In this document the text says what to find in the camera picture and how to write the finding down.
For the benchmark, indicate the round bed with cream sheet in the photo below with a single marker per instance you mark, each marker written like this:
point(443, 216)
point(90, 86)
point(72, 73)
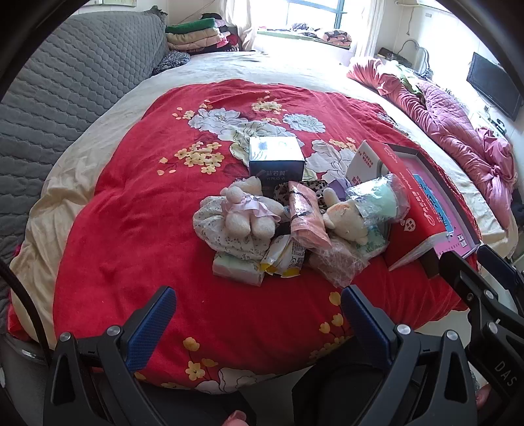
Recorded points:
point(286, 65)

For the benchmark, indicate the clothes on windowsill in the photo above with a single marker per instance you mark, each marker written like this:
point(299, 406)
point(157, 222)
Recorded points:
point(331, 37)

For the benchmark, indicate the yellow white packet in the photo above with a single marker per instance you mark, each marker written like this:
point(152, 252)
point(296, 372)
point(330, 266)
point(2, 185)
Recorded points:
point(284, 258)

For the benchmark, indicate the red and white box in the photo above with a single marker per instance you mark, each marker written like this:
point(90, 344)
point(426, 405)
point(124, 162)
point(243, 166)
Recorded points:
point(421, 221)

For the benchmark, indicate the window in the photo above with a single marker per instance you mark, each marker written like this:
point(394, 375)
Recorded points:
point(311, 16)

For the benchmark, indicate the leopard print pouch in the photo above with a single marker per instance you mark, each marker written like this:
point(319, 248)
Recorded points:
point(282, 192)

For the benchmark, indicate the black case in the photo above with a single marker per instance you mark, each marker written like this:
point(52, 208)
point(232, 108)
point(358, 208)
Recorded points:
point(393, 55)

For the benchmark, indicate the cream teddy bear pink dress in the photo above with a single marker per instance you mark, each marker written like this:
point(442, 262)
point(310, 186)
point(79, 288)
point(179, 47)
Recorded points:
point(245, 209)

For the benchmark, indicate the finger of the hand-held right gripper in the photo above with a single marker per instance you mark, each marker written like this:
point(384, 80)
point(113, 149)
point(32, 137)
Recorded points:
point(464, 278)
point(497, 264)

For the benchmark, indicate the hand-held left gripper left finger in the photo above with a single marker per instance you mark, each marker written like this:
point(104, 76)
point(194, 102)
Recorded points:
point(151, 323)

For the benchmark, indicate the green towel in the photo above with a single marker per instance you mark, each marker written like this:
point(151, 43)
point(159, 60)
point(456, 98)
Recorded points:
point(380, 196)

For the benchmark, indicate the red floral blanket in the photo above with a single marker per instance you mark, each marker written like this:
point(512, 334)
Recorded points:
point(143, 205)

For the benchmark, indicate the grey box tray pink lining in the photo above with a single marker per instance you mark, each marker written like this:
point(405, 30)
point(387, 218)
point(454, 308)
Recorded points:
point(438, 192)

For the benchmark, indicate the cream curtain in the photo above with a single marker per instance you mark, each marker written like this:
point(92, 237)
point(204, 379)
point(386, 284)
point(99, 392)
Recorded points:
point(368, 28)
point(241, 24)

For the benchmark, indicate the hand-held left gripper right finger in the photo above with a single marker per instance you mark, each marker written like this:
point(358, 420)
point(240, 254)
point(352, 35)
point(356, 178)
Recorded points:
point(364, 323)

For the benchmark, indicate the black flat television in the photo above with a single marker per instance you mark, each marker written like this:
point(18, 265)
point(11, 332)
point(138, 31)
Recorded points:
point(493, 84)

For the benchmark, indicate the white heart-shaped frame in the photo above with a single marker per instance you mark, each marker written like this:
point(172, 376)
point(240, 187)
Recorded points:
point(421, 51)

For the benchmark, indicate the small green tissue pack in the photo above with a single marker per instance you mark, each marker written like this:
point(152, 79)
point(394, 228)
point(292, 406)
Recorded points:
point(376, 241)

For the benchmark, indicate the stack of folded blankets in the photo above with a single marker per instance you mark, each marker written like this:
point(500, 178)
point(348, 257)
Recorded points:
point(196, 35)

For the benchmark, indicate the pink packaged cloth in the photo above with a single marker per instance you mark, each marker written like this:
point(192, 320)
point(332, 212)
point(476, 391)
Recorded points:
point(309, 217)

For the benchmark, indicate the person's right hand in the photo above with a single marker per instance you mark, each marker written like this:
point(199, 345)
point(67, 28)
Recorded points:
point(484, 395)

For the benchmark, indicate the blue tissue box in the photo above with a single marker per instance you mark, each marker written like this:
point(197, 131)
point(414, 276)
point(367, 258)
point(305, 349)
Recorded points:
point(276, 157)

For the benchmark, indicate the purple packet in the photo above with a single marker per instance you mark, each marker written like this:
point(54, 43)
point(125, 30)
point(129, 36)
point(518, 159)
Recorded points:
point(337, 189)

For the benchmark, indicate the green cloth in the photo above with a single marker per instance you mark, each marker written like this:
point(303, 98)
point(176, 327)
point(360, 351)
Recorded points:
point(409, 82)

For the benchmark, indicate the large green tissue pack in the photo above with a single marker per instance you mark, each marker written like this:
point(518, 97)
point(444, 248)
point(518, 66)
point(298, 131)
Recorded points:
point(237, 268)

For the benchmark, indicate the dark patterned pillow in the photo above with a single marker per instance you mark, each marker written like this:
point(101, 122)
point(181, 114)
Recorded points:
point(172, 63)

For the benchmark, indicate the grey quilted headboard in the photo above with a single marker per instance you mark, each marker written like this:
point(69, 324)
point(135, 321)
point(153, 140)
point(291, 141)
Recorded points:
point(69, 82)

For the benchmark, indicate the pink quilted duvet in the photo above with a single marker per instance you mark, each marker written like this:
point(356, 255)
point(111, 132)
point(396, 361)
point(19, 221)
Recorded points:
point(450, 123)

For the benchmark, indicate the white floral cloth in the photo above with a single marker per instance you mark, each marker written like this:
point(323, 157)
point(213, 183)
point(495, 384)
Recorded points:
point(213, 229)

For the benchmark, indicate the white cabinet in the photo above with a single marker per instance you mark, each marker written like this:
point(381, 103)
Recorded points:
point(487, 123)

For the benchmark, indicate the cream plush bear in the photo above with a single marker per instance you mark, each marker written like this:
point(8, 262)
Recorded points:
point(346, 219)

